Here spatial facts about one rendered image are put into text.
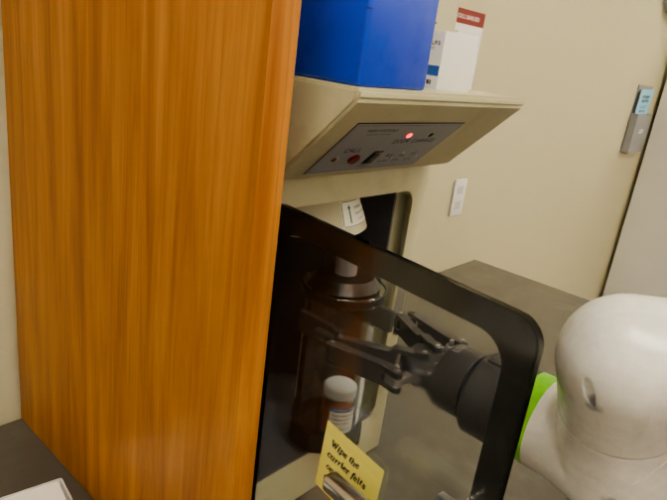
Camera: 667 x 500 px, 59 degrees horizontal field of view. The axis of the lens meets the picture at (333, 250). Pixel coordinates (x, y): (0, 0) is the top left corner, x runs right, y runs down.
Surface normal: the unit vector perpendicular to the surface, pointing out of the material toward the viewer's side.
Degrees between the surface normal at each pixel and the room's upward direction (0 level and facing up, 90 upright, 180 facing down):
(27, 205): 90
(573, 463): 110
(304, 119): 90
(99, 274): 90
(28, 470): 0
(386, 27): 90
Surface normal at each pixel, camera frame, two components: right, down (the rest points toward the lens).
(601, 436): -0.58, 0.60
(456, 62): 0.55, 0.33
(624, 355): -0.42, -0.21
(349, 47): -0.66, 0.16
